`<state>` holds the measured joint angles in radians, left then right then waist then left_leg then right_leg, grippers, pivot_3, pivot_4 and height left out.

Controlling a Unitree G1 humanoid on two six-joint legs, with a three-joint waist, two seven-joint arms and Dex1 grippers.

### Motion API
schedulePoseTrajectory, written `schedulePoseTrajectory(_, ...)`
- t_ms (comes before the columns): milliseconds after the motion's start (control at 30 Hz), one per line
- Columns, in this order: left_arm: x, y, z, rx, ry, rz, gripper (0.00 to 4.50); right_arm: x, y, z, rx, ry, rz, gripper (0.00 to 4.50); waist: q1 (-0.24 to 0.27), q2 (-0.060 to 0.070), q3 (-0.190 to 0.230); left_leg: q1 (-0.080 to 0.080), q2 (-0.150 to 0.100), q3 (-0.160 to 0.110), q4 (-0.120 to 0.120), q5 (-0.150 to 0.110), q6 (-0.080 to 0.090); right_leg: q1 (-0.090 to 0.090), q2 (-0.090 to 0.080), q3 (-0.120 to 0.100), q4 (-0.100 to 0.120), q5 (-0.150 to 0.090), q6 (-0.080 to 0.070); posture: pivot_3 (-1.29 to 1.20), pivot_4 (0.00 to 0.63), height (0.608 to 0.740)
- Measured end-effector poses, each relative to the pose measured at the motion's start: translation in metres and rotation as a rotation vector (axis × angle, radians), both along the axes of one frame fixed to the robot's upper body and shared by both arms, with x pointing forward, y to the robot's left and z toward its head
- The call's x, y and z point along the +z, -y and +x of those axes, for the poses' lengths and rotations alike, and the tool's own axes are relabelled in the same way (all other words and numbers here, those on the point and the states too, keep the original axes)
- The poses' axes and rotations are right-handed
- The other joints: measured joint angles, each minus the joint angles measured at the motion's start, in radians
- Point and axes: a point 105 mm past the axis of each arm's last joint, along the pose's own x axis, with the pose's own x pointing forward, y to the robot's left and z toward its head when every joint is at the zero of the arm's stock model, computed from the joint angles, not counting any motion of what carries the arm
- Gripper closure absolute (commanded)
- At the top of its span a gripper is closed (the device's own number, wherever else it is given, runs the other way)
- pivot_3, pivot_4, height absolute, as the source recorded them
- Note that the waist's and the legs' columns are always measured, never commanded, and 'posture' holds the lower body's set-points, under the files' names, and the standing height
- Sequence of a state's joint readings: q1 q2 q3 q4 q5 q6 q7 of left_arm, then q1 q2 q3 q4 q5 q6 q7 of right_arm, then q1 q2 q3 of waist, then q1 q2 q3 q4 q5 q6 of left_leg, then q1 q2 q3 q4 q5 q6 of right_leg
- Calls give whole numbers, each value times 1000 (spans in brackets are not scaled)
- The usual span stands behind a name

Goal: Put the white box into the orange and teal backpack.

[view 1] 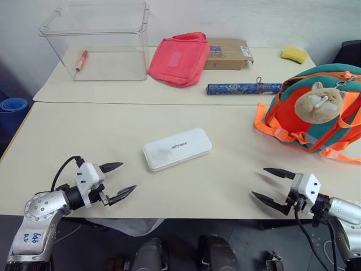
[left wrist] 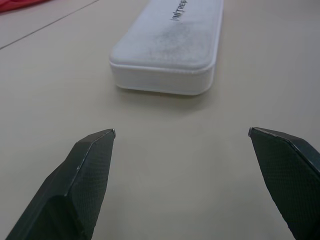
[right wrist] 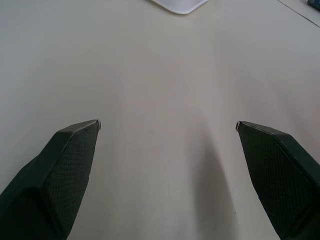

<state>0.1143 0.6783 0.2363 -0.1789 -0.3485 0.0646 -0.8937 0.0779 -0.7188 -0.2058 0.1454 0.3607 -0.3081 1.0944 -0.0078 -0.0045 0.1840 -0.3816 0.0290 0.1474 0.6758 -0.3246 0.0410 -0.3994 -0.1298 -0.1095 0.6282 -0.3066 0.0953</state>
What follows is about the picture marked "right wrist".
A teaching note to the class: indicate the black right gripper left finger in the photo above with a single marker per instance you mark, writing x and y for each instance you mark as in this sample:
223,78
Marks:
57,175

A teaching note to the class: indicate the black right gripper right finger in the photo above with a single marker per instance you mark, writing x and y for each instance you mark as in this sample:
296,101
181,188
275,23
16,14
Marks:
277,175

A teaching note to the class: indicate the blue object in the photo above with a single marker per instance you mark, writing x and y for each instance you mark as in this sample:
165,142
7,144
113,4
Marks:
314,3

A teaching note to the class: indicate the white plastic tray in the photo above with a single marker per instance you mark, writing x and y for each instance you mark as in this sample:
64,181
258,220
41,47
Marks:
179,6

